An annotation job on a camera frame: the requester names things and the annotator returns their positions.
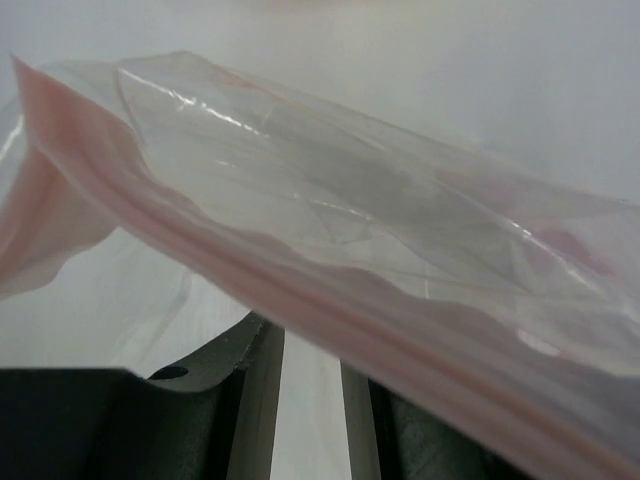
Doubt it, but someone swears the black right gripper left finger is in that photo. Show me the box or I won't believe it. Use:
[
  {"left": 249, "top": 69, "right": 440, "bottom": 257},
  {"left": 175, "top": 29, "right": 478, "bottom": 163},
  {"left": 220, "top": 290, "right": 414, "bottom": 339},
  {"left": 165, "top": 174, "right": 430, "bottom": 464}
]
[{"left": 1, "top": 313, "right": 284, "bottom": 479}]

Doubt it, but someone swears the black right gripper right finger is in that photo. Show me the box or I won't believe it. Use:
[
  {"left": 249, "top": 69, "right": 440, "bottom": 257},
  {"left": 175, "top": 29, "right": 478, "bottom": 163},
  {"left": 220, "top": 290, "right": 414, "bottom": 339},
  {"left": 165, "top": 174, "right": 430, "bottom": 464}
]
[{"left": 341, "top": 363, "right": 529, "bottom": 480}]

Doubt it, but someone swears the clear zip top bag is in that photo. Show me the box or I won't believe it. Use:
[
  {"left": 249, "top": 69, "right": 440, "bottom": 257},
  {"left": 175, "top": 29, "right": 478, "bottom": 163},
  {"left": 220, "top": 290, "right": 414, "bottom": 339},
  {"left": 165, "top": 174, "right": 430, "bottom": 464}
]
[{"left": 1, "top": 52, "right": 639, "bottom": 479}]

